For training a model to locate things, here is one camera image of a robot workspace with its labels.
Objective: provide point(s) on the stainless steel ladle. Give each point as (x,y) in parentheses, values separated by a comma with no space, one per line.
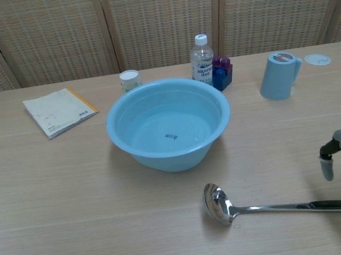
(215,201)

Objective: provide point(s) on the clear plastic water bottle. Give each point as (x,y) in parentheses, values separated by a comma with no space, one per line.
(201,64)

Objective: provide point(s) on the light blue bowl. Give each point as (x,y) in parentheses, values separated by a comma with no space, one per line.
(167,128)

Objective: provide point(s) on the white round lid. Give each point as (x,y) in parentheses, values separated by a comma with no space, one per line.
(317,59)

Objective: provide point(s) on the light blue plastic mug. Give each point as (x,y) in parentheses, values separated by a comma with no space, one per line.
(276,77)

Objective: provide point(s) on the blue toy block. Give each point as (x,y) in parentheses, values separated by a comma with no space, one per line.
(222,79)

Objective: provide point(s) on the purple toy block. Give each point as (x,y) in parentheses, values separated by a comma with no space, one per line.
(224,61)

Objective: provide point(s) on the woven bamboo folding screen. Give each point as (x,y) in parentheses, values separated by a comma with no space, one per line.
(157,20)

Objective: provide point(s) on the white paper cup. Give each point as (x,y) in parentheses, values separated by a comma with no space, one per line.
(130,80)

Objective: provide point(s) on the white notebook with orange spine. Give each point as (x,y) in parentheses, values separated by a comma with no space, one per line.
(58,111)

